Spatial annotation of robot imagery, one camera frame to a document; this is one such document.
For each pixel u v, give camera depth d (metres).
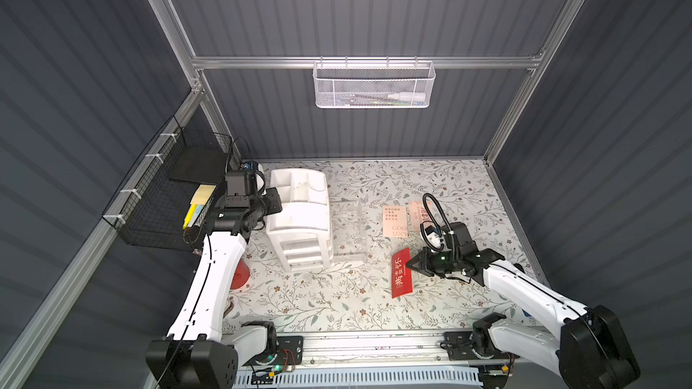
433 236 0.79
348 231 0.99
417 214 1.02
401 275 0.82
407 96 0.90
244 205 0.55
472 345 0.72
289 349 0.72
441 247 0.76
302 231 0.70
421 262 0.73
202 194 0.76
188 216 0.71
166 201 0.72
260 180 0.60
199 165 0.83
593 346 0.40
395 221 1.01
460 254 0.65
